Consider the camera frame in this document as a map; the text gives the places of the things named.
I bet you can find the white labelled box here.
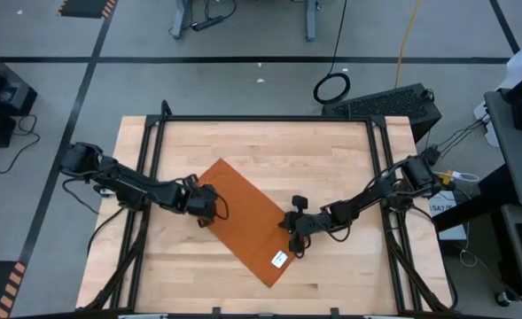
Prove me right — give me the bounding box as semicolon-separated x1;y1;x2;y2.
426;190;469;242

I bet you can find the grey side desk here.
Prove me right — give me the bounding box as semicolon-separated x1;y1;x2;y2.
484;89;522;209

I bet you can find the coiled black cable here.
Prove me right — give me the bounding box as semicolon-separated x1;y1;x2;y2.
312;0;353;106

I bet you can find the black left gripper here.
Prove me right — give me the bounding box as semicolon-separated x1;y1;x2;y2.
173;173;222;230

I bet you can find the black desk foot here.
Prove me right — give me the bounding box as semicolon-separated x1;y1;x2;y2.
432;163;521;233

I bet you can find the orange towel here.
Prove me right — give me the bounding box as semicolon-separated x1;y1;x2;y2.
197;158;296;288

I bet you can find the black perforated computer tower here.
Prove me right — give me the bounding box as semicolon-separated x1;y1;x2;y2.
321;82;443;144

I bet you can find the grey desk leg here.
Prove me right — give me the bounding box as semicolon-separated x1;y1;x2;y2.
169;0;196;40
304;0;321;43

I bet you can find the black power strip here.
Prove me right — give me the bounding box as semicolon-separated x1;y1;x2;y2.
191;15;225;33

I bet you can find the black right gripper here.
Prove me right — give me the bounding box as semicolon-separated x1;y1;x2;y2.
278;194;335;260

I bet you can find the black power adapter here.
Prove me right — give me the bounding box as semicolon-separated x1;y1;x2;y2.
420;145;442;166

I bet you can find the black floor cable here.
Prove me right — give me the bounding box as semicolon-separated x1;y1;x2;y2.
0;113;42;175

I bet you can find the yellow cable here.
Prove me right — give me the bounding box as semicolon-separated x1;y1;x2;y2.
394;0;423;89

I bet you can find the black metal table frame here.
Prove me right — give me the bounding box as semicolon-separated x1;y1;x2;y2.
77;99;459;319

